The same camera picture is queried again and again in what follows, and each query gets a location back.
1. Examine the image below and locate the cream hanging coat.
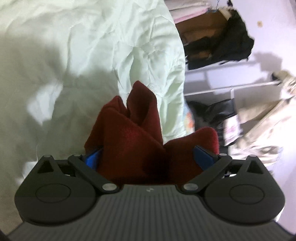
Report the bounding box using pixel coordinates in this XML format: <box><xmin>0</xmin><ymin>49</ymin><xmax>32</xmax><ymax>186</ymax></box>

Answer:
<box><xmin>228</xmin><ymin>70</ymin><xmax>295</xmax><ymax>168</ymax></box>

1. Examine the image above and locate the dark red knit garment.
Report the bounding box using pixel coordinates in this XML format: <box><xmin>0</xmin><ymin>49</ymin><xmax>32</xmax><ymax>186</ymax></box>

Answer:
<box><xmin>84</xmin><ymin>81</ymin><xmax>219</xmax><ymax>185</ymax></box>

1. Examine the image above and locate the pink white hanging garment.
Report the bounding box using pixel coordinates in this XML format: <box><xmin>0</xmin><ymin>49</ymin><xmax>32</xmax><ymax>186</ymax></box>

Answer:
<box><xmin>165</xmin><ymin>0</ymin><xmax>219</xmax><ymax>24</ymax></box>

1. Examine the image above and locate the black hanging jacket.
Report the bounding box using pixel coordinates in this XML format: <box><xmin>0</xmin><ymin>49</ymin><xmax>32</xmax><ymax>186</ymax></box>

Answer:
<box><xmin>184</xmin><ymin>9</ymin><xmax>254</xmax><ymax>70</ymax></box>

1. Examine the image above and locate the white clothes rack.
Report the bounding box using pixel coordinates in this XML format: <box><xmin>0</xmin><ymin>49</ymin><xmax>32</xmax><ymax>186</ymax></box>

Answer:
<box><xmin>184</xmin><ymin>80</ymin><xmax>281</xmax><ymax>103</ymax></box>

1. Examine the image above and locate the pale green quilted blanket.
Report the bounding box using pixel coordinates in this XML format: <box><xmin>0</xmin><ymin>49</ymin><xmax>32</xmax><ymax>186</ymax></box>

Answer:
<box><xmin>1</xmin><ymin>1</ymin><xmax>186</xmax><ymax>233</ymax></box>

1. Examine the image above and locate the brown hanging coat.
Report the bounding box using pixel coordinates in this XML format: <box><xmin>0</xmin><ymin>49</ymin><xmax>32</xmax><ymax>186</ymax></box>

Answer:
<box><xmin>175</xmin><ymin>10</ymin><xmax>228</xmax><ymax>60</ymax></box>

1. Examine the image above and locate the white pink floral pouch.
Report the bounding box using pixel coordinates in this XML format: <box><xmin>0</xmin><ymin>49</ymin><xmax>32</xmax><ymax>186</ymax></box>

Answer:
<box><xmin>223</xmin><ymin>114</ymin><xmax>242</xmax><ymax>146</ymax></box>

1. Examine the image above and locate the black leather clothing pile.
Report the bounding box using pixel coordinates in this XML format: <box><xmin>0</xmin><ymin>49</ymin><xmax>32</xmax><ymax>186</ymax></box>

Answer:
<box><xmin>187</xmin><ymin>99</ymin><xmax>236</xmax><ymax>147</ymax></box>

